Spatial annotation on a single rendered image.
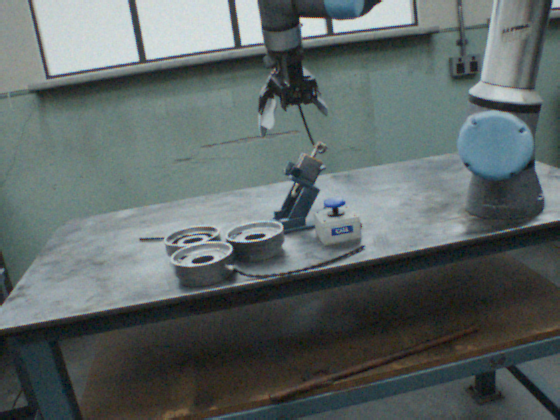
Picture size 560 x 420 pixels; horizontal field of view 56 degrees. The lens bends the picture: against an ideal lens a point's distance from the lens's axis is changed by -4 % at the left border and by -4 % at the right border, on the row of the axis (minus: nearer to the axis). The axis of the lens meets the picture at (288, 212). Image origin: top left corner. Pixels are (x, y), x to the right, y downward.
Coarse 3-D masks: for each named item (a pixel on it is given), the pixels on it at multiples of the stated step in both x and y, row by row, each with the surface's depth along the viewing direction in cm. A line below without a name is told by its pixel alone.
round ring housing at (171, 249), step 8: (176, 232) 106; (184, 232) 107; (192, 232) 107; (200, 232) 107; (208, 232) 106; (216, 232) 105; (168, 240) 104; (184, 240) 104; (192, 240) 105; (200, 240) 104; (208, 240) 99; (216, 240) 100; (168, 248) 99; (176, 248) 98; (168, 256) 100
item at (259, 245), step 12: (240, 228) 104; (252, 228) 105; (264, 228) 104; (276, 228) 103; (228, 240) 97; (240, 240) 100; (252, 240) 102; (264, 240) 95; (276, 240) 97; (240, 252) 96; (252, 252) 95; (264, 252) 96; (276, 252) 98
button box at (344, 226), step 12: (324, 216) 101; (336, 216) 100; (348, 216) 99; (324, 228) 98; (336, 228) 98; (348, 228) 99; (360, 228) 99; (324, 240) 99; (336, 240) 99; (348, 240) 99
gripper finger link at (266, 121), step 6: (270, 102) 112; (276, 102) 111; (264, 108) 112; (270, 108) 112; (264, 114) 113; (270, 114) 111; (264, 120) 113; (270, 120) 111; (264, 126) 113; (270, 126) 111; (264, 132) 116
